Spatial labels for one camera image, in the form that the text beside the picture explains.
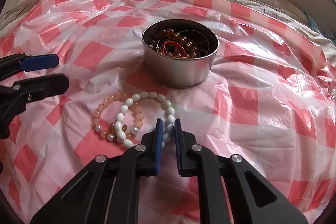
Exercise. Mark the red white checkered plastic sheet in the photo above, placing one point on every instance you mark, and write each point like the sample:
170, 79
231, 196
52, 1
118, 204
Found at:
270, 96

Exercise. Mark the blue plastic bag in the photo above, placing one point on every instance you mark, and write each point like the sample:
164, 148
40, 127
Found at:
313, 25

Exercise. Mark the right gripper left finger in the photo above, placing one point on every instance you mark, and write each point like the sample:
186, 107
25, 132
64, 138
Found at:
106, 190

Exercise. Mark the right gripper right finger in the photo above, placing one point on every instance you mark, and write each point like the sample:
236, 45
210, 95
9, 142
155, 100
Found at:
230, 189

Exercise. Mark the round silver metal tin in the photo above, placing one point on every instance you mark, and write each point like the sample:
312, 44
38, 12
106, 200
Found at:
179, 53

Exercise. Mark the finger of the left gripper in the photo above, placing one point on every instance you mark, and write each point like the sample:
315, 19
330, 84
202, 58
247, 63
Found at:
14, 99
17, 63

